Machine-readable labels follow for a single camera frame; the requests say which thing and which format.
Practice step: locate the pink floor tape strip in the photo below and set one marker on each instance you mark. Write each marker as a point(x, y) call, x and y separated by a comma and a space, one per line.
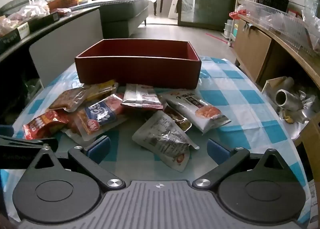
point(216, 37)

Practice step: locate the wooden cabinet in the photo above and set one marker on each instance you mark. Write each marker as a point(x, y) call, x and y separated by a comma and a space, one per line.
point(252, 49)

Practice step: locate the grey-green sofa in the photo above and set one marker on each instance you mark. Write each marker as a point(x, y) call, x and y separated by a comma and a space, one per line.
point(120, 11)

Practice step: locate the silver metal cylinder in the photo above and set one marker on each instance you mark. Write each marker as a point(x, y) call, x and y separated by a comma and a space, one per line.
point(286, 97)

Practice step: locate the dark brown snack packet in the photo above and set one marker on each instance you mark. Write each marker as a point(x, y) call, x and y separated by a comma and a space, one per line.
point(178, 119)

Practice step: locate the red cardboard box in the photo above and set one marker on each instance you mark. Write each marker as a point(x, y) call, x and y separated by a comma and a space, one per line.
point(137, 74)

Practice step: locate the clear plastic bag of goods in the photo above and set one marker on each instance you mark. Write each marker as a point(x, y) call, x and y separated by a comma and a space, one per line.
point(32, 9)

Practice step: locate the blue checked tablecloth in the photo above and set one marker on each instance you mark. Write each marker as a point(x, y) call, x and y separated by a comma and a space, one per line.
point(250, 109)

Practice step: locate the yellow snack packet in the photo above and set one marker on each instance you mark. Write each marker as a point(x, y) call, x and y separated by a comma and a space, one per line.
point(100, 90)

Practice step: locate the red and blue snack packet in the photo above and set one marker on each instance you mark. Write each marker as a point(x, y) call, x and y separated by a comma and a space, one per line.
point(100, 116)

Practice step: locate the white plastic storage boxes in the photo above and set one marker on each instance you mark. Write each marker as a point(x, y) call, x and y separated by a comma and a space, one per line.
point(228, 30)

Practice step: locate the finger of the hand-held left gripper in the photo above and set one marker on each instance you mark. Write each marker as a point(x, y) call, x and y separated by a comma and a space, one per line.
point(30, 142)

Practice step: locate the white packet with orange picture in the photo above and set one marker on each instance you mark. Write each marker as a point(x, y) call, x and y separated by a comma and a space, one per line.
point(197, 111)

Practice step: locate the dark carton with white label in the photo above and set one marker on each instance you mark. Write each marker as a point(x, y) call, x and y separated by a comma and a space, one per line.
point(15, 36)

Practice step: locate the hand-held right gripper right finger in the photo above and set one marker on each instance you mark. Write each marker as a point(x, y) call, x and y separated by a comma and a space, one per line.
point(217, 149)

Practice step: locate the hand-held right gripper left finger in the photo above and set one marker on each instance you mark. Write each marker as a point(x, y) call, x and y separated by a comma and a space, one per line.
point(100, 146)

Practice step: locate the red plastic bag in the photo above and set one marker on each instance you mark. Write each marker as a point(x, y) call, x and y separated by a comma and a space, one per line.
point(234, 15)

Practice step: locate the beige cardboard piece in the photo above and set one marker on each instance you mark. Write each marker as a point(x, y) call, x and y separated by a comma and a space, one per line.
point(275, 82)

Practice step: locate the white red-striped snack packet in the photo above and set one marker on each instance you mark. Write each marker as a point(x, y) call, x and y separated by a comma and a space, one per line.
point(140, 96)

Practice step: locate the clear plastic baskets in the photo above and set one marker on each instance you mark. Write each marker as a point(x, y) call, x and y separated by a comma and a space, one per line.
point(277, 21)

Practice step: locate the silver snack packet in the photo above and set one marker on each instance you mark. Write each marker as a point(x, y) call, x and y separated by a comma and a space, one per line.
point(162, 141)

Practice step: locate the red flat packet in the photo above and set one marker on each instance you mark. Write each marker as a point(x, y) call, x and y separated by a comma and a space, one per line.
point(62, 11)

